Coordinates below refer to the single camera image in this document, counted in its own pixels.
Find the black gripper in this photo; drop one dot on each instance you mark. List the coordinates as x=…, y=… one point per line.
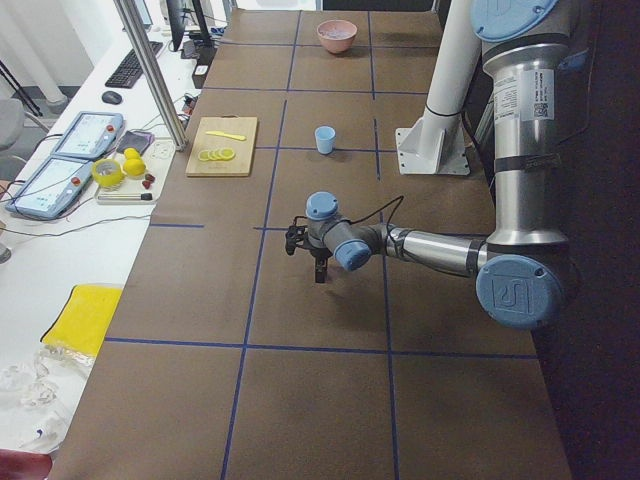
x=319, y=255

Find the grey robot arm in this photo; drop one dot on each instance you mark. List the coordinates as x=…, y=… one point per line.
x=523, y=272

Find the light blue paper cup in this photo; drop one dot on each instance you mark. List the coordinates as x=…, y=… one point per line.
x=325, y=139

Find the clear ice cubes pile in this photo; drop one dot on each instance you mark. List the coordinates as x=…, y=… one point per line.
x=335, y=32

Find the bamboo cutting board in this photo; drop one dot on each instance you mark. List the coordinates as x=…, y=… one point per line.
x=241, y=164

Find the yellow plastic knife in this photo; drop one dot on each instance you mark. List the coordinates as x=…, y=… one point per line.
x=222, y=134

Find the white tray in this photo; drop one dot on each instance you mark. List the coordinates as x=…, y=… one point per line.
x=136, y=190

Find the whole lemon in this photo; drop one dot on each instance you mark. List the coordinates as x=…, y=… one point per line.
x=131, y=153
x=134, y=167

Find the yellow tape roll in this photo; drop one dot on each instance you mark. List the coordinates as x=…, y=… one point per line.
x=107, y=173

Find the purple grey wallet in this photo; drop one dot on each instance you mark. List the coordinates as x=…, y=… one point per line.
x=138, y=140

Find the pink bowl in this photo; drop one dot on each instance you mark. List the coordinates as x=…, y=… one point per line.
x=340, y=46

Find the yellow cloth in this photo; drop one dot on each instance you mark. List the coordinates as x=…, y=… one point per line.
x=82, y=324

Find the teach pendant far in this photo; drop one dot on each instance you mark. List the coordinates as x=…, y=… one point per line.
x=90, y=135

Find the teach pendant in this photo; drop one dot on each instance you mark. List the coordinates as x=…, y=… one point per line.
x=90, y=135
x=52, y=188

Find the black computer mouse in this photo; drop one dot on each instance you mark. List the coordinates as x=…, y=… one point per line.
x=111, y=97

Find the black keyboard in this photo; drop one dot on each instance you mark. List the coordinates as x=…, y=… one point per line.
x=127, y=73

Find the teach pendant near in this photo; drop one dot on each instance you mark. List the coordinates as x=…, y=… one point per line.
x=52, y=188

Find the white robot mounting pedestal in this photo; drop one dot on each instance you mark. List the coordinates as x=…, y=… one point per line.
x=434, y=145

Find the aluminium frame post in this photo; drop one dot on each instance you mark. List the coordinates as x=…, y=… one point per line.
x=134, y=28

